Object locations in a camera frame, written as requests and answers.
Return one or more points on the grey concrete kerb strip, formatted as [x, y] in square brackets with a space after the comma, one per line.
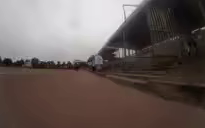
[163, 87]

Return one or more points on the large grandstand building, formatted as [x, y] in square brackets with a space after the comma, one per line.
[163, 33]

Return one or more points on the row of distant trees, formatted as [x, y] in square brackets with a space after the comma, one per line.
[33, 61]

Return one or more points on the reddish brown dirt ground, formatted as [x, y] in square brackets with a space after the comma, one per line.
[63, 100]

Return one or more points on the person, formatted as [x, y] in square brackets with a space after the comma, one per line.
[77, 66]

